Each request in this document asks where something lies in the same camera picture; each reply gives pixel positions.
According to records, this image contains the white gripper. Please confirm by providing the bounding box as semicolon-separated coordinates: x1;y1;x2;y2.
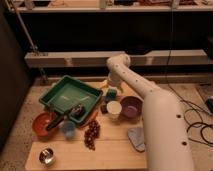
100;72;124;93

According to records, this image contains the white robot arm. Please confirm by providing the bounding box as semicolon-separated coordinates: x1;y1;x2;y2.
106;54;195;171

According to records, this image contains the purple bowl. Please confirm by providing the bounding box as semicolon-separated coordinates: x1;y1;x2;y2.
120;96;142;119

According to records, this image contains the red bowl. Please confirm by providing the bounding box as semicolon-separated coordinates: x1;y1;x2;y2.
32;112;59;138

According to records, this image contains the small metal bowl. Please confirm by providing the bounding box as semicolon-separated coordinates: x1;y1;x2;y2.
39;148;55;166

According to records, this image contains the white cup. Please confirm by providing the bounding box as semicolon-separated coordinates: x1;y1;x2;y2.
107;101;122;120

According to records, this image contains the small dark cube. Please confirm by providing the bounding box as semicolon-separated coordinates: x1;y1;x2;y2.
100;105;108;114

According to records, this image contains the orange carrot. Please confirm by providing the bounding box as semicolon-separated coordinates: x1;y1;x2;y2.
79;110;98;129

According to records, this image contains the black object on shelf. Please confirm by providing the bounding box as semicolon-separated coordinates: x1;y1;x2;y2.
125;44;152;55

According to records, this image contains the green plastic tray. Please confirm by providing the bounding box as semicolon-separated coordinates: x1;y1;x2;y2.
39;75;103;125

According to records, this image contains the bunch of dark grapes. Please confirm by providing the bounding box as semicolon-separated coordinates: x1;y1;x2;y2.
84;120;100;150

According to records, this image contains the grey blue cloth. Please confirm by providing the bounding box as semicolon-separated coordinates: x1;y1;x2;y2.
127;127;145;152

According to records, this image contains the blue plastic cup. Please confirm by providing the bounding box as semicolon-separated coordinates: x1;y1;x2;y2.
61;121;76;139

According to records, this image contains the upper white shelf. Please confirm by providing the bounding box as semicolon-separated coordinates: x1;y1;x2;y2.
5;0;213;12

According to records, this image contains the white shelf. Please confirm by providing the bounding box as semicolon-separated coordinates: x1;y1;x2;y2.
25;49;213;68
5;0;213;12

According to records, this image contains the lower white shelf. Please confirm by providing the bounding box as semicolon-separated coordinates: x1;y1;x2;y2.
25;49;213;68

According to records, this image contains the metal diagonal shelf brace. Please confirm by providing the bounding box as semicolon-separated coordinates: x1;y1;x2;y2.
7;0;48;84

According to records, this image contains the black handled ladle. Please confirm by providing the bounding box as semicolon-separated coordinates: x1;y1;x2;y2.
46;104;85;131

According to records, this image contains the black cable on floor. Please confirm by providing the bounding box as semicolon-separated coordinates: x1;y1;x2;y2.
166;83;213;148

